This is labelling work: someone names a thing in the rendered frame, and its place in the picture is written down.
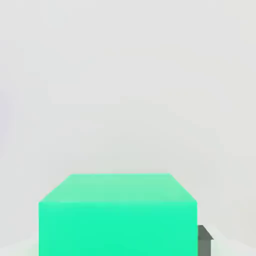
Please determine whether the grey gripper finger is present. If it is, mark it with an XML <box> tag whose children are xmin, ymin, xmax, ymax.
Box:
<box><xmin>197</xmin><ymin>224</ymin><xmax>237</xmax><ymax>256</ymax></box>

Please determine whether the small green cube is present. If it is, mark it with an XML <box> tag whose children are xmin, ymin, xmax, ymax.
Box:
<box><xmin>38</xmin><ymin>173</ymin><xmax>198</xmax><ymax>256</ymax></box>

